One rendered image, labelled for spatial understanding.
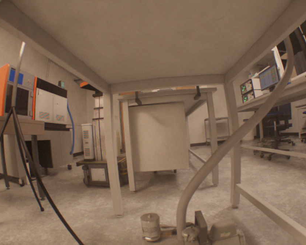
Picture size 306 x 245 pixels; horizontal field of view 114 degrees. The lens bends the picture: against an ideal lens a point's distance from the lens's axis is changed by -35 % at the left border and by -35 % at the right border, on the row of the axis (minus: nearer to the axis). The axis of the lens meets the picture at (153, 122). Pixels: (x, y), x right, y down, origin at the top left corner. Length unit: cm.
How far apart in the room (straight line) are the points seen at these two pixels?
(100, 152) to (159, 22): 151
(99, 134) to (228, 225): 153
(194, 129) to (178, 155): 378
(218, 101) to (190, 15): 511
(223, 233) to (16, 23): 85
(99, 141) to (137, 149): 50
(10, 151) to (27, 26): 175
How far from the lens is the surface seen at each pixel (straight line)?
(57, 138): 253
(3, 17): 45
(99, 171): 165
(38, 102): 238
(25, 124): 131
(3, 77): 139
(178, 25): 52
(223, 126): 547
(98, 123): 176
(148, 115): 144
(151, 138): 143
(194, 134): 519
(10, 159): 211
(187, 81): 94
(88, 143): 175
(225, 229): 58
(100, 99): 182
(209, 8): 49
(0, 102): 133
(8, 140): 211
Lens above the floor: 54
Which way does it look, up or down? 4 degrees up
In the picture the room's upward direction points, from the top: 5 degrees counter-clockwise
